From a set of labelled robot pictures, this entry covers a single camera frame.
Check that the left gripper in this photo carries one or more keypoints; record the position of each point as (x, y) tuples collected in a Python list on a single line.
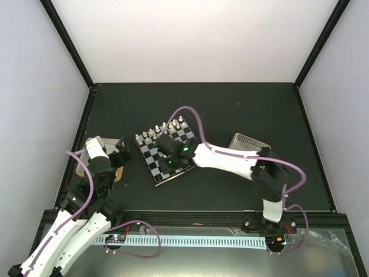
[(121, 160)]

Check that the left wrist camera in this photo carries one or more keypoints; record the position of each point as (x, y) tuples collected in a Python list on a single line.
[(95, 148)]

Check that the black frame post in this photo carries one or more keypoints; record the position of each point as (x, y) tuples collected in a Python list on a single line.
[(65, 37), (323, 37)]

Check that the black frame post right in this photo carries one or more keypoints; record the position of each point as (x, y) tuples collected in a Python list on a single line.
[(323, 37)]

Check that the black frame post left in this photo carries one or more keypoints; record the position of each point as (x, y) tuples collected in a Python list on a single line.
[(65, 37)]

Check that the black and white chessboard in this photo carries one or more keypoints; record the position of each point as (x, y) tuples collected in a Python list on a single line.
[(151, 156)]

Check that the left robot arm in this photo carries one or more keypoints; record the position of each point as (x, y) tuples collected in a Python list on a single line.
[(43, 258)]

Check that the yellow metal tin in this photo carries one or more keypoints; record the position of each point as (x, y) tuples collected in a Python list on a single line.
[(110, 148)]

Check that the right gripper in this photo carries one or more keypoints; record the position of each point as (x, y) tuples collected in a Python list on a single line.
[(165, 168)]

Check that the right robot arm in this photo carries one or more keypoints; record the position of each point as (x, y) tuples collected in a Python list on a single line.
[(259, 167)]

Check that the small circuit board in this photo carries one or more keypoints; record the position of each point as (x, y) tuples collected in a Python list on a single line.
[(115, 238)]

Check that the white second left arm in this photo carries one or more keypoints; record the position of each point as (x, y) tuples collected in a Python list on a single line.
[(89, 199)]

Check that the pink metal tin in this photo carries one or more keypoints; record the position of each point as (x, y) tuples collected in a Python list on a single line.
[(242, 142)]

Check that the light blue slotted cable duct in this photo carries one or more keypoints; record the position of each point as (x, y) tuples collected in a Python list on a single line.
[(188, 241)]

